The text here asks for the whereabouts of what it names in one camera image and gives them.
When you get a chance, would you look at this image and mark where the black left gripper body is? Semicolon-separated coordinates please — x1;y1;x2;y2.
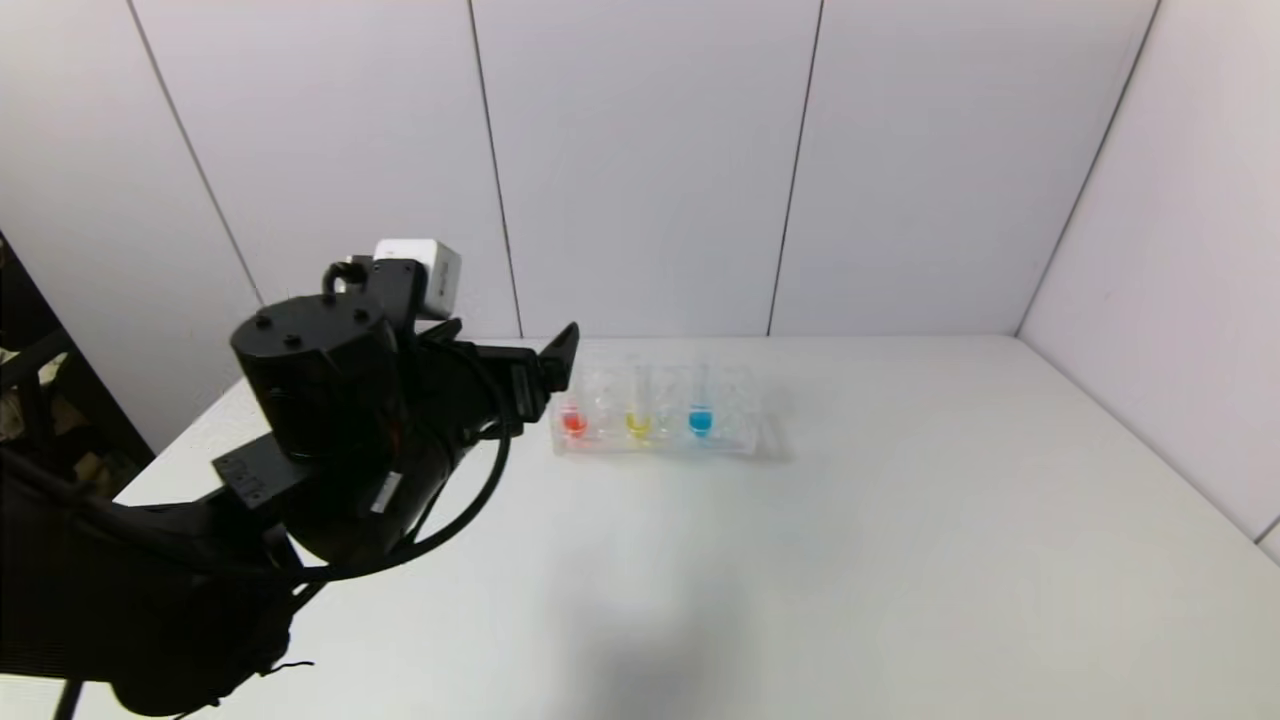
414;339;549;441

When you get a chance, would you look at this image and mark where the test tube with yellow pigment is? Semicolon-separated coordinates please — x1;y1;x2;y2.
626;358;653;441

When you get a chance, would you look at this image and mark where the test tube with blue pigment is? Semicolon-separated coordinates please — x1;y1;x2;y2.
688;360;715;439

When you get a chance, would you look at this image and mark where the clear acrylic test tube rack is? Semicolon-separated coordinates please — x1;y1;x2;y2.
548;348;767;459

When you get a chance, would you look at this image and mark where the dark furniture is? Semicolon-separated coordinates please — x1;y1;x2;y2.
0;235;153;481

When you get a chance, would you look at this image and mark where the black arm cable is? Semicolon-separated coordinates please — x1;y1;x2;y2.
290;340;514;587

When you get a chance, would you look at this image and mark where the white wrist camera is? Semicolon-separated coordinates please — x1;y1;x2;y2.
374;238;463;321

